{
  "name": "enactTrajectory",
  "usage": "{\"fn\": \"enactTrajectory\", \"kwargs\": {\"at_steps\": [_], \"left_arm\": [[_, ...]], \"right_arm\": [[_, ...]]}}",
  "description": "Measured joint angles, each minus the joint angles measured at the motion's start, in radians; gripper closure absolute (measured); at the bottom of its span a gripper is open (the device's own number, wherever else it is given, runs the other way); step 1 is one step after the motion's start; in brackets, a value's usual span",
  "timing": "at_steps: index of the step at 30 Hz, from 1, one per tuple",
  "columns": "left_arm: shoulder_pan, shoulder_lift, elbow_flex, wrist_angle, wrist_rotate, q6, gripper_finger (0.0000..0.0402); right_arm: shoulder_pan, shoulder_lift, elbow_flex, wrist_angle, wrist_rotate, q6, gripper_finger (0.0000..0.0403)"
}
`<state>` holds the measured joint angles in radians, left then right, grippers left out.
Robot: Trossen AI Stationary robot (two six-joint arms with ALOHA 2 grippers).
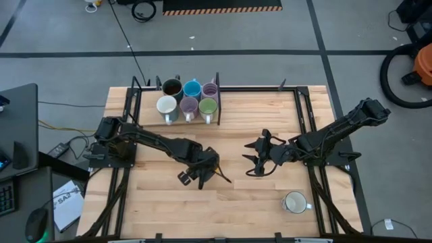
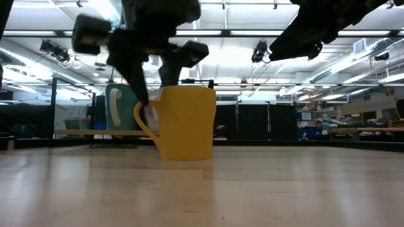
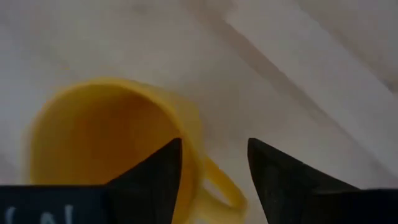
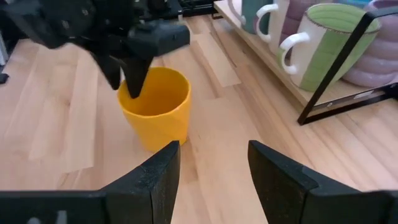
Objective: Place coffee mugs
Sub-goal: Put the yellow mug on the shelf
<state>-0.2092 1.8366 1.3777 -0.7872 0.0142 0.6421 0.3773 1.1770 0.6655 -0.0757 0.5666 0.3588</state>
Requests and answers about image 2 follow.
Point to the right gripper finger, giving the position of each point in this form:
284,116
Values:
300,41

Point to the black partition panels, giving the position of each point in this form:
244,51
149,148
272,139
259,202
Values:
252,123

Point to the wooden shelf black frame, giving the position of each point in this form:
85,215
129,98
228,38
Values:
94,132

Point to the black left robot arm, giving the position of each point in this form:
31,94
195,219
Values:
158,12

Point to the black ceiling spotlight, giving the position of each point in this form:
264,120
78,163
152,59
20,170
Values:
55,52

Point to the black ceiling-mounted camera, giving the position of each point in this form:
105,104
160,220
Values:
260,52

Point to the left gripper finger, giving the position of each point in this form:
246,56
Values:
132,72
172,72

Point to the yellow mug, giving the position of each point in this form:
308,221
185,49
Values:
189,126

